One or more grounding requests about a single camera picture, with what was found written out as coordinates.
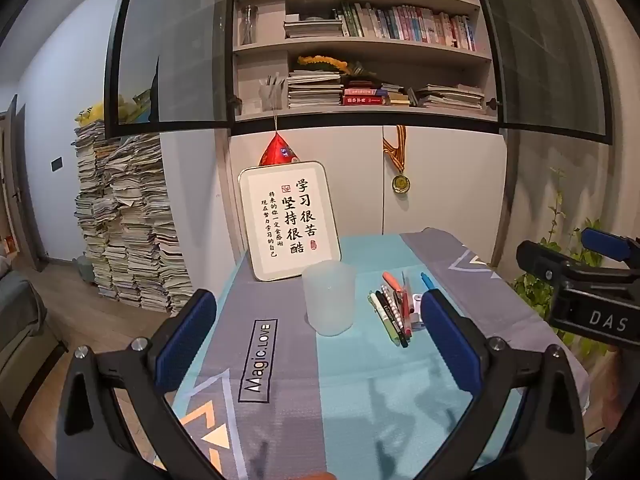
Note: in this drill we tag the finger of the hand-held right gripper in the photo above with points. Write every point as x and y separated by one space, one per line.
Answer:
540 260
605 242

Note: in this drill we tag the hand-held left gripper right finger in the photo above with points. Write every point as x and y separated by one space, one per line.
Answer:
450 340

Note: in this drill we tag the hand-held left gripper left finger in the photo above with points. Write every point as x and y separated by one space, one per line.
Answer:
185 340

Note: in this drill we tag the white purple correction tape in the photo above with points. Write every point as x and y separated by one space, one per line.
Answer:
416 317

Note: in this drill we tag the red pen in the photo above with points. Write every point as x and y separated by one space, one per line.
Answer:
408 312

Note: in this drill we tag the blue pen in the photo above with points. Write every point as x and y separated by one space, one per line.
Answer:
426 280

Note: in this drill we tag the black pen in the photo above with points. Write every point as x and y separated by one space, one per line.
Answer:
389 317

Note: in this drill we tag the green pen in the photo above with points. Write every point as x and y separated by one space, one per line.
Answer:
379 312

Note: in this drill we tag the orange utility knife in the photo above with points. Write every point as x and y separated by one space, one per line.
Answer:
390 280

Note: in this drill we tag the frosted plastic cup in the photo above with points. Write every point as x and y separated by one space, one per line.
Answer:
329 300

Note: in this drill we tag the green leafy plant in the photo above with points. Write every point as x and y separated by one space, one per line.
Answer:
555 260

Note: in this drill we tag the white patterned pen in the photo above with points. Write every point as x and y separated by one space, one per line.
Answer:
392 307

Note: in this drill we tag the tall pile of paper stacks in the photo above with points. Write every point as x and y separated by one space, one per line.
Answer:
130 220

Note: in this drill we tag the blue grey tablecloth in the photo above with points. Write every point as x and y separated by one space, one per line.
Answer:
320 385

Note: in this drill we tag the framed calligraphy sign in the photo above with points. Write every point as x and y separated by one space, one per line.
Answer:
292 220

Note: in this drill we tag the gold medal with striped ribbon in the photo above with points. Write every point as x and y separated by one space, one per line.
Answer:
400 180

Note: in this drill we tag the grey sofa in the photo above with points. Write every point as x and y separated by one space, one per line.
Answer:
22 330

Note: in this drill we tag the messy stack of papers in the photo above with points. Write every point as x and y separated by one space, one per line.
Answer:
450 96

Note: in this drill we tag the dark glass cabinet door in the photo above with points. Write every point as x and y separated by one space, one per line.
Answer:
545 45
170 45

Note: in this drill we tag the red hanging ornament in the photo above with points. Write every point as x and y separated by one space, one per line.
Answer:
277 152

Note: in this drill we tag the grey room door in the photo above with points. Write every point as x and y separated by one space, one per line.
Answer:
15 185

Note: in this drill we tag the stack of red books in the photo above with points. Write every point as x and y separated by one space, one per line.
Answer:
365 97

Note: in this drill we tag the yellow plush toy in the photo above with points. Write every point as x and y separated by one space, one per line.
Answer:
89 112

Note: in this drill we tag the clear pen holder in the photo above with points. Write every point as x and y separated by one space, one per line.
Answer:
272 95

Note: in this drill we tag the row of colourful books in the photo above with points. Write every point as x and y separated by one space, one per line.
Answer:
415 22

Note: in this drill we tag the stack of magazines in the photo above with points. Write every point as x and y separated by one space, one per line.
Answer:
314 89

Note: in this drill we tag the white bookshelf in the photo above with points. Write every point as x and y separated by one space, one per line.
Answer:
360 40

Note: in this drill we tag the yellow artificial flowers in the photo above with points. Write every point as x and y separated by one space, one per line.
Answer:
322 62

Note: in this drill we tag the clear glass jar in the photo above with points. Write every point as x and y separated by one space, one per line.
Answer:
248 25

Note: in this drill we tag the flat stack of grey books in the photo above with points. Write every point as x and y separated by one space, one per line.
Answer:
312 27

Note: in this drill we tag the black wall switch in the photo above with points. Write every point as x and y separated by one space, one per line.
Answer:
56 163

